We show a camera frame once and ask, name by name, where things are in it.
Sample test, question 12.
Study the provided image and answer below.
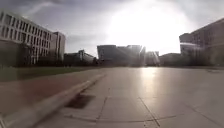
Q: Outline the low dark building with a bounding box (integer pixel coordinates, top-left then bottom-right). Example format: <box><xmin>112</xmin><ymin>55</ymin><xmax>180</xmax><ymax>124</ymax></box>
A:
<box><xmin>63</xmin><ymin>49</ymin><xmax>98</xmax><ymax>67</ymax></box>

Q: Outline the grey stone slab plaza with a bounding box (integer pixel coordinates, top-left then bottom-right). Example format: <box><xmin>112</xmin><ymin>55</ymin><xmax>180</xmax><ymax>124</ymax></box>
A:
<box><xmin>31</xmin><ymin>66</ymin><xmax>224</xmax><ymax>128</ymax></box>

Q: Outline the small pale building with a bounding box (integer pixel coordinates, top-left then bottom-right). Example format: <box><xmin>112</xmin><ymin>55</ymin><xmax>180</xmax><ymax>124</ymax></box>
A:
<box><xmin>145</xmin><ymin>50</ymin><xmax>160</xmax><ymax>67</ymax></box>

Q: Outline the low grey building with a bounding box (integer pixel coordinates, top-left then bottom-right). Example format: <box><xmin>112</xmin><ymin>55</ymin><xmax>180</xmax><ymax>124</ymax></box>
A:
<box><xmin>158</xmin><ymin>52</ymin><xmax>183</xmax><ymax>67</ymax></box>

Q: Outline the pale stone kerb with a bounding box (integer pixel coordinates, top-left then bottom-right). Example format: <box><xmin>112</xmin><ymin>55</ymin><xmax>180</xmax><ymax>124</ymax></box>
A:
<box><xmin>0</xmin><ymin>72</ymin><xmax>108</xmax><ymax>128</ymax></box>

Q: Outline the green grass lawn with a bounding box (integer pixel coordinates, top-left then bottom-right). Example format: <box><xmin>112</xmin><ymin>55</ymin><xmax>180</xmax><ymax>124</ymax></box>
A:
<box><xmin>0</xmin><ymin>65</ymin><xmax>101</xmax><ymax>83</ymax></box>

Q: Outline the reddish brown paved strip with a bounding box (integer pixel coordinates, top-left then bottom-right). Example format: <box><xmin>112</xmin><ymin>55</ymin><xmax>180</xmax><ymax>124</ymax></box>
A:
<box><xmin>0</xmin><ymin>68</ymin><xmax>107</xmax><ymax>117</ymax></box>

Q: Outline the white multi-storey building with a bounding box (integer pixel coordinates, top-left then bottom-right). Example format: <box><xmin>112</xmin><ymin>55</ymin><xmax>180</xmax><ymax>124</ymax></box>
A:
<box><xmin>0</xmin><ymin>11</ymin><xmax>67</xmax><ymax>68</ymax></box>

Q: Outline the large brown building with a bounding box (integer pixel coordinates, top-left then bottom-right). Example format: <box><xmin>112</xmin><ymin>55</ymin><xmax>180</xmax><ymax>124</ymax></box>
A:
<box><xmin>178</xmin><ymin>17</ymin><xmax>224</xmax><ymax>67</ymax></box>

